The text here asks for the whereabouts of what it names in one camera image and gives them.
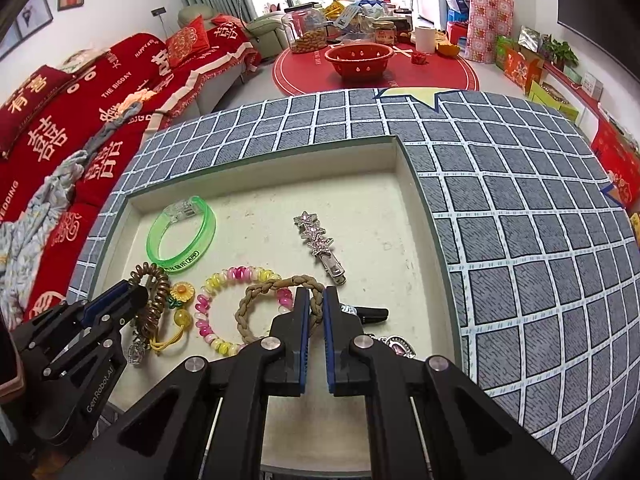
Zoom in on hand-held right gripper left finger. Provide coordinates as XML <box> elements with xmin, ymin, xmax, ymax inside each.
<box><xmin>57</xmin><ymin>286</ymin><xmax>312</xmax><ymax>480</ymax></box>

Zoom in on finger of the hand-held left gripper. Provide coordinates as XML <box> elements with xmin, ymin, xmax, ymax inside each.
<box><xmin>15</xmin><ymin>280</ymin><xmax>151</xmax><ymax>356</ymax></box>
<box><xmin>42</xmin><ymin>301</ymin><xmax>149</xmax><ymax>386</ymax></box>

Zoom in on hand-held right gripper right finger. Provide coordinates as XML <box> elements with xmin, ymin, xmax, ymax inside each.
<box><xmin>322</xmin><ymin>286</ymin><xmax>576</xmax><ymax>480</ymax></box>

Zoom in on silver pendant with beige cord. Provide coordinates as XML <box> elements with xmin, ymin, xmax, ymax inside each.
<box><xmin>127</xmin><ymin>332</ymin><xmax>150</xmax><ymax>367</ymax></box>

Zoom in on brown coil hair tie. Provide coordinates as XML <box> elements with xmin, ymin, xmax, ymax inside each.
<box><xmin>129</xmin><ymin>262</ymin><xmax>171</xmax><ymax>346</ymax></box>

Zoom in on brown braided bracelet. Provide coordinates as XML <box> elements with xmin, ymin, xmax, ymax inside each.
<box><xmin>235</xmin><ymin>274</ymin><xmax>326</xmax><ymax>346</ymax></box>

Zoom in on yellow cord flower bracelet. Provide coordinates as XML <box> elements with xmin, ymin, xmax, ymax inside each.
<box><xmin>150</xmin><ymin>282</ymin><xmax>195</xmax><ymax>356</ymax></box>

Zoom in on silver heart keychain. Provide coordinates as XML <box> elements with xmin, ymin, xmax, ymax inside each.
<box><xmin>375</xmin><ymin>335</ymin><xmax>416</xmax><ymax>361</ymax></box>

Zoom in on pink yellow beaded bracelet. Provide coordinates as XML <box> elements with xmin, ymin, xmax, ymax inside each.
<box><xmin>195</xmin><ymin>266</ymin><xmax>296</xmax><ymax>358</ymax></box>

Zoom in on grey-green shallow tray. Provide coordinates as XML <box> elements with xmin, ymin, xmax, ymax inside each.
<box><xmin>66</xmin><ymin>134</ymin><xmax>468</xmax><ymax>476</ymax></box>

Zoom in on silver star hair clip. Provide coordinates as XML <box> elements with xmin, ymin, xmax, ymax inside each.
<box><xmin>293</xmin><ymin>211</ymin><xmax>348</xmax><ymax>286</ymax></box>

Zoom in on grey crumpled cloth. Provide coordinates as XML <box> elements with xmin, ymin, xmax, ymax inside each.
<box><xmin>0</xmin><ymin>150</ymin><xmax>103</xmax><ymax>323</ymax></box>

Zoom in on red sofa with cushions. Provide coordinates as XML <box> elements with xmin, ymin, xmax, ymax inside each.
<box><xmin>0</xmin><ymin>22</ymin><xmax>261</xmax><ymax>321</ymax></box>

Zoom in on pink grey twisted cloth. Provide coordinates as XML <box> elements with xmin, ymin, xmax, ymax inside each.
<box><xmin>82</xmin><ymin>87</ymin><xmax>156</xmax><ymax>161</ymax></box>

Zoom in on grey checked tablecloth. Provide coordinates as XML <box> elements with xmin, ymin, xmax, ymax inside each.
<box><xmin>66</xmin><ymin>87</ymin><xmax>640</xmax><ymax>480</ymax></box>

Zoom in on red printed pillow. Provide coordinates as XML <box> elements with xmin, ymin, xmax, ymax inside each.
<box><xmin>0</xmin><ymin>65</ymin><xmax>76</xmax><ymax>161</ymax></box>

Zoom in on red patterned cushion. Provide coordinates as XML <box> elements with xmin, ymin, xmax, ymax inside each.
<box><xmin>165</xmin><ymin>15</ymin><xmax>211</xmax><ymax>68</ymax></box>

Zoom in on red plastic basket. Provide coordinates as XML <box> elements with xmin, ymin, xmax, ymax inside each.
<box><xmin>324</xmin><ymin>42</ymin><xmax>396</xmax><ymax>80</ymax></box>

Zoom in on large framed picture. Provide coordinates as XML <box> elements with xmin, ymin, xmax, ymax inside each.
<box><xmin>15</xmin><ymin>0</ymin><xmax>53</xmax><ymax>38</ymax></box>

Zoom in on clear jar of nuts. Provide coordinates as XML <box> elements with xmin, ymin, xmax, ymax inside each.
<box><xmin>281</xmin><ymin>6</ymin><xmax>327</xmax><ymax>54</ymax></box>

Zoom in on small red label jar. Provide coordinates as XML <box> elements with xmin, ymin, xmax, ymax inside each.
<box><xmin>372</xmin><ymin>20</ymin><xmax>397</xmax><ymax>45</ymax></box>

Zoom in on pile of snack packets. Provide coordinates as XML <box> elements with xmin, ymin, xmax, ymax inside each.
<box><xmin>320</xmin><ymin>0</ymin><xmax>416</xmax><ymax>46</ymax></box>

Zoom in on row of red gift boxes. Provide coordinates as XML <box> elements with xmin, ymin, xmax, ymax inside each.
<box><xmin>495</xmin><ymin>35</ymin><xmax>640</xmax><ymax>241</ymax></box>

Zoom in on blue white carton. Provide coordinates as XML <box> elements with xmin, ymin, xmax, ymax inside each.
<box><xmin>442</xmin><ymin>0</ymin><xmax>472</xmax><ymax>23</ymax></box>

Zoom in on red patterned wrapped box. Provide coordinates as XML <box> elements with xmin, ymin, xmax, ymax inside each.
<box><xmin>465</xmin><ymin>0</ymin><xmax>515</xmax><ymax>63</ymax></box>

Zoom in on green potted plant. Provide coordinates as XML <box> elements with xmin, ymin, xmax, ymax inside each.
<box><xmin>542</xmin><ymin>35</ymin><xmax>580</xmax><ymax>68</ymax></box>

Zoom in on black television screen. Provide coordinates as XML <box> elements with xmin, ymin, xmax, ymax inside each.
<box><xmin>555</xmin><ymin>0</ymin><xmax>640</xmax><ymax>76</ymax></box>

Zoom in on green translucent bracelet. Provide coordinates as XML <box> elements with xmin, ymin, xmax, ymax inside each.
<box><xmin>146</xmin><ymin>196</ymin><xmax>218</xmax><ymax>275</ymax></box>

